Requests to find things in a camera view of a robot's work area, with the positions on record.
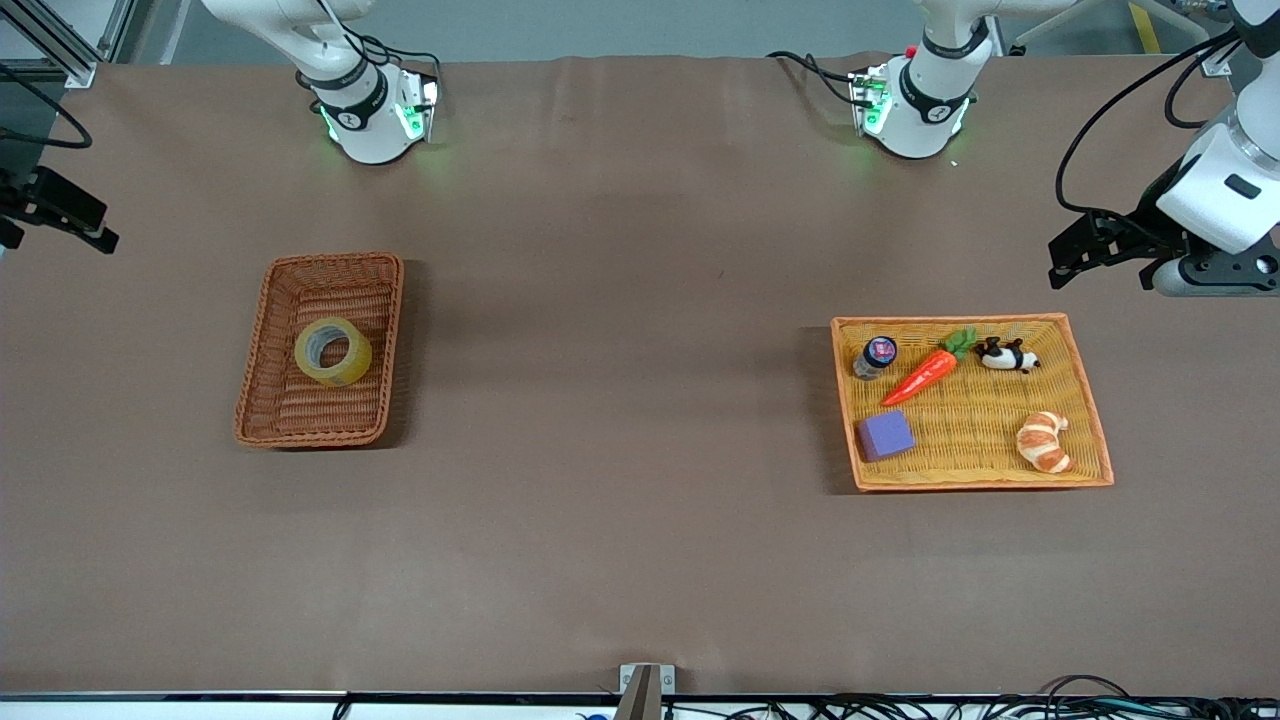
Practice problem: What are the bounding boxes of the yellow packing tape roll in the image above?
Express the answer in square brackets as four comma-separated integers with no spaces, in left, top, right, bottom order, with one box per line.
[294,317,373,387]

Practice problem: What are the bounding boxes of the flat orange wicker basket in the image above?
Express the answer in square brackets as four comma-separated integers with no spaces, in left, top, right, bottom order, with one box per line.
[830,312,1114,491]

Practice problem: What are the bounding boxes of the deep brown wicker basket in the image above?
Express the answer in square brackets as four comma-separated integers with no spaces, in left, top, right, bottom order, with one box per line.
[233,251,406,449]

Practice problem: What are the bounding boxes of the black and white panda toy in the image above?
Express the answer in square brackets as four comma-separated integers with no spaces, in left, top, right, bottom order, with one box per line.
[974,335,1042,374]

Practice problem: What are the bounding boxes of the toy croissant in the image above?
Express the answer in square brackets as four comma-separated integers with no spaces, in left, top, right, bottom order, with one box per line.
[1015,409,1073,474]

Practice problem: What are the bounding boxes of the orange toy carrot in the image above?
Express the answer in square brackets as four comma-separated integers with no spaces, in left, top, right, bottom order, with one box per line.
[880,325,981,406]

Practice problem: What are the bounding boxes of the small dark-capped bottle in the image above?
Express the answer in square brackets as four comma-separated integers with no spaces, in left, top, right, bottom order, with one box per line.
[852,332,899,379]

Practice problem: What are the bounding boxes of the purple foam block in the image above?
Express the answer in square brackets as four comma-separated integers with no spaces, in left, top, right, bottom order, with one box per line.
[856,407,916,461]

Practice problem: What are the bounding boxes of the table cover sheet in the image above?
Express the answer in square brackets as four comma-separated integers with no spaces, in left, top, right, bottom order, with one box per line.
[0,52,1280,698]

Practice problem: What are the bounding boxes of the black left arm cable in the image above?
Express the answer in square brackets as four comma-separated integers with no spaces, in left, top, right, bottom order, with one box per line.
[1055,30,1241,226]

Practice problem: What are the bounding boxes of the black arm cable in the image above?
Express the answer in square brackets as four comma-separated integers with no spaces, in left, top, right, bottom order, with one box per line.
[0,62,96,151]
[1055,30,1241,226]

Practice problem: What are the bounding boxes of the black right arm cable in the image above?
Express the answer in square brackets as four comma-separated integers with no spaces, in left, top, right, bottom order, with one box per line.
[0,62,96,151]

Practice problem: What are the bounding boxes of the aluminium frame profile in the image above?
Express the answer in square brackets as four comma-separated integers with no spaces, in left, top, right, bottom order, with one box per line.
[0,0,136,91]

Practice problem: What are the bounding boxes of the left arm base cable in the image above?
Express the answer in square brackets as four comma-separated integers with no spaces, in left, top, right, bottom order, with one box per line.
[768,50,861,106]

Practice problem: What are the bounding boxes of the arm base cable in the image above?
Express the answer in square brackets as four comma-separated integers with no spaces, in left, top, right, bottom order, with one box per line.
[300,0,446,91]
[768,50,861,106]

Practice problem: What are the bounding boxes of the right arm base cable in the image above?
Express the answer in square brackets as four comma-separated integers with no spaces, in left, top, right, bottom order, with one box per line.
[300,0,446,91]

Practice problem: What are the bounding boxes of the tangled black cables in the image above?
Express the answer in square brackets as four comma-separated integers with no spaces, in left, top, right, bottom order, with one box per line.
[330,675,1280,720]

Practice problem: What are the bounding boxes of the metal camera pole bracket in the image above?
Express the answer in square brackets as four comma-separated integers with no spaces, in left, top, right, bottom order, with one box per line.
[618,663,677,720]

